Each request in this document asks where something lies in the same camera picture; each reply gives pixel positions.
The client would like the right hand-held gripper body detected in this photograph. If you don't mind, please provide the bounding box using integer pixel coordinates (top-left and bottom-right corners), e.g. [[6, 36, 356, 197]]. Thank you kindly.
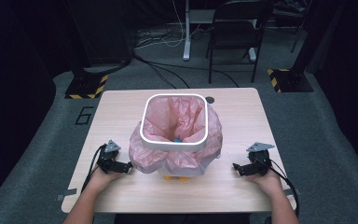
[[245, 142, 275, 176]]

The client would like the black floor cable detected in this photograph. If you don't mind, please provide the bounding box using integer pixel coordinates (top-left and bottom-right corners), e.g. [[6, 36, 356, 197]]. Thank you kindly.
[[132, 51, 241, 90]]

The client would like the person's left hand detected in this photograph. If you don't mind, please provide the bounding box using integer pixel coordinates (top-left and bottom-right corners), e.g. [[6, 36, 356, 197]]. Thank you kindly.
[[87, 167, 122, 194]]

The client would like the person's right hand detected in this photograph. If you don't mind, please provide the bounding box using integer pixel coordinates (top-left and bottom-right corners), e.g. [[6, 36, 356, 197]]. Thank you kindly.
[[246, 169, 283, 199]]

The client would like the bundle of floor cables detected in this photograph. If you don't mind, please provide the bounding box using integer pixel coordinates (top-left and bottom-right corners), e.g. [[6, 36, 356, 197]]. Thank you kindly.
[[134, 22, 207, 50]]

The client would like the left hand-held gripper cable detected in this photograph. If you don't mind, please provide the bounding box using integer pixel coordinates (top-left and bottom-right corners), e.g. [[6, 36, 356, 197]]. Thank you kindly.
[[80, 144, 107, 194]]

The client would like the black folding chair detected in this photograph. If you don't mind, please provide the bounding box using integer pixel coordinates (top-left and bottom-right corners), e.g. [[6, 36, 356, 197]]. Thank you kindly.
[[205, 0, 275, 84]]

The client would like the pink plastic trash bag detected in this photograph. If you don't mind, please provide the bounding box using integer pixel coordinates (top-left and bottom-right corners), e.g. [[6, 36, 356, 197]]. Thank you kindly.
[[128, 95, 224, 175]]

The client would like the hand-held gripper cable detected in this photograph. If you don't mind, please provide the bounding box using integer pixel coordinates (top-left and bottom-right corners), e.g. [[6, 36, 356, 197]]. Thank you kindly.
[[268, 158, 301, 218], [80, 144, 107, 194]]

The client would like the person's dark clothing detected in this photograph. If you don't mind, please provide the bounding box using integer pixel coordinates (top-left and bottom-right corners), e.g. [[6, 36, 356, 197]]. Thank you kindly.
[[114, 213, 252, 224]]

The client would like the black striped stand base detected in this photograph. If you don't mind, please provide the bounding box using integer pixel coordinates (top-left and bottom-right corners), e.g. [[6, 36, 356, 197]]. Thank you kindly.
[[267, 68, 314, 93], [63, 66, 110, 100]]

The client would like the right hand-held gripper cable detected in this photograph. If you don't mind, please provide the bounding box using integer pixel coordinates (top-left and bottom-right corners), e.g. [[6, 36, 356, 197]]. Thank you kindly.
[[268, 158, 301, 218]]

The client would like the white desk frame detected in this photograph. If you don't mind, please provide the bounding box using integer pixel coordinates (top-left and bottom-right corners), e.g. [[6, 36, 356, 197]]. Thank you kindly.
[[182, 0, 259, 62]]

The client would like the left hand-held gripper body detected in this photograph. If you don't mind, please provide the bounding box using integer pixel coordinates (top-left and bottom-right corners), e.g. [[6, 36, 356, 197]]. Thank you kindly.
[[96, 139, 122, 175]]

